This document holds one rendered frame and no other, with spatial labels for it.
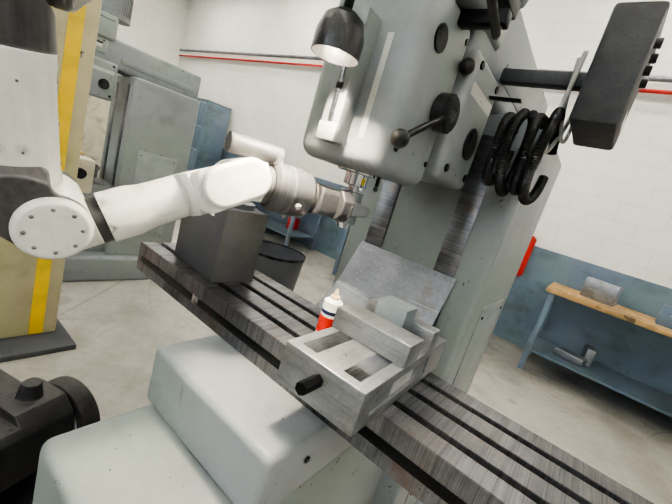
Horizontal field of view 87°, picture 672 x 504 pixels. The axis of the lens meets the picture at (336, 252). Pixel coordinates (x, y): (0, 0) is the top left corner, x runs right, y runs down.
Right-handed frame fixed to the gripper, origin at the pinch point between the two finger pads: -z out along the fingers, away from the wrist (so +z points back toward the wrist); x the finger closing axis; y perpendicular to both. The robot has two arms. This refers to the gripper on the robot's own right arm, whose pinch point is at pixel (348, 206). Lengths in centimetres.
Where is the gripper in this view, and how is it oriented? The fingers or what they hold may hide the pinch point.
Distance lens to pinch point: 73.3
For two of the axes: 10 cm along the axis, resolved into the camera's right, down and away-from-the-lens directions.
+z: -8.0, -1.3, -5.9
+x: -5.3, -3.2, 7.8
